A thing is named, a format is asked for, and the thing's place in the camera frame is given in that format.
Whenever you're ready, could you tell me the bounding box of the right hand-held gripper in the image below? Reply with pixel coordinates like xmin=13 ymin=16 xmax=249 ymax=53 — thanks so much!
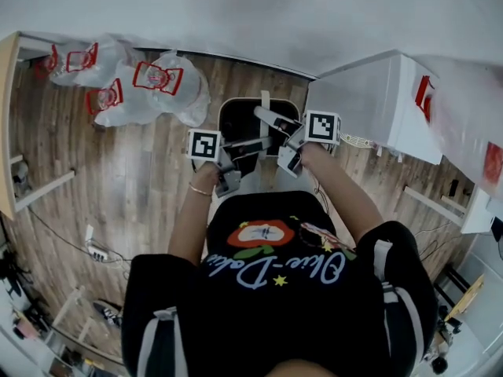
xmin=254 ymin=105 xmax=343 ymax=178

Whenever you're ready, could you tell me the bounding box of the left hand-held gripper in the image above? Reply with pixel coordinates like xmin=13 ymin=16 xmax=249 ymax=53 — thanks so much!
xmin=187 ymin=129 xmax=275 ymax=199

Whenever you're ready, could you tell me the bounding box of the black bin with light rim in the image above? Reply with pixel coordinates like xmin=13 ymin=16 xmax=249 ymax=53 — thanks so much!
xmin=217 ymin=90 xmax=303 ymax=194

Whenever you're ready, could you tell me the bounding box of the person's right forearm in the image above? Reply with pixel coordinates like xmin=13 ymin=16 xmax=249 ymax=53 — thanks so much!
xmin=300 ymin=144 xmax=385 ymax=250

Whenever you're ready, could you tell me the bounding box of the person's left forearm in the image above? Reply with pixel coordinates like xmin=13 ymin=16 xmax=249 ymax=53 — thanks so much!
xmin=167 ymin=159 xmax=221 ymax=267

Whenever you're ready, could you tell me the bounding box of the white cabinet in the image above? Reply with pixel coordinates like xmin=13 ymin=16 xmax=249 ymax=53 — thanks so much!
xmin=305 ymin=48 xmax=447 ymax=167

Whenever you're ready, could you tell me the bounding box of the pale patterned strip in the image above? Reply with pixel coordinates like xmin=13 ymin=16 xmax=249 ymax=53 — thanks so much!
xmin=340 ymin=131 xmax=376 ymax=149

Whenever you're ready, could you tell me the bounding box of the white plastic bags red print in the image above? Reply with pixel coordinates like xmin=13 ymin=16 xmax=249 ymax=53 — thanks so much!
xmin=131 ymin=49 xmax=212 ymax=128

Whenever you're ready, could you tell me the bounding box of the person in dark shirt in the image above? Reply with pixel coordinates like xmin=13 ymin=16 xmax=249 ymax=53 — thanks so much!
xmin=121 ymin=189 xmax=439 ymax=377

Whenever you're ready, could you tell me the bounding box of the white power strip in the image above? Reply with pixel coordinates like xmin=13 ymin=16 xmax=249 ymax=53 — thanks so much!
xmin=84 ymin=224 xmax=109 ymax=262

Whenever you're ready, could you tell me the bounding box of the white table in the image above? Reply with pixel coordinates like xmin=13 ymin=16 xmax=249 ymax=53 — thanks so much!
xmin=403 ymin=182 xmax=503 ymax=236

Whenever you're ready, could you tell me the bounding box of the black and white sneaker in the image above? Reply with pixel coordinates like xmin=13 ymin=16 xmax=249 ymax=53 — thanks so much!
xmin=93 ymin=298 xmax=123 ymax=328

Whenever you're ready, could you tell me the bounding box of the yellow stand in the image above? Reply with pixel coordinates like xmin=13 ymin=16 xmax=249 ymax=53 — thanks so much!
xmin=449 ymin=273 xmax=486 ymax=322

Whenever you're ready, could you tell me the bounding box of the thin gold bracelet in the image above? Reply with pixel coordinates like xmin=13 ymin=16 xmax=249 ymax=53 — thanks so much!
xmin=187 ymin=181 xmax=214 ymax=198

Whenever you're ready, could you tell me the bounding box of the white shelf frame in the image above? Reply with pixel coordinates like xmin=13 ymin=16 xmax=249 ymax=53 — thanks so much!
xmin=50 ymin=284 xmax=123 ymax=355

